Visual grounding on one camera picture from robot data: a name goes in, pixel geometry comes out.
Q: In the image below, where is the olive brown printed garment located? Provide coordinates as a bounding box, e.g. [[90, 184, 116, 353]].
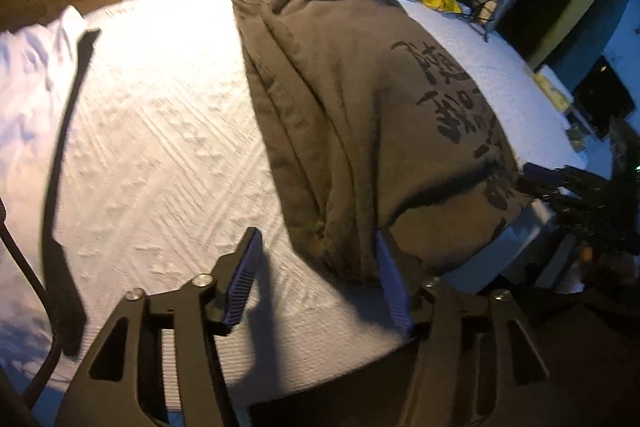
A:
[[231, 0, 529, 285]]

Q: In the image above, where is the yellow snack packet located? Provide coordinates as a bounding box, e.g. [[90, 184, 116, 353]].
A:
[[416, 0, 463, 15]]

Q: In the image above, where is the black cable bundle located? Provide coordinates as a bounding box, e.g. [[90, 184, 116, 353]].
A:
[[456, 0, 494, 44]]

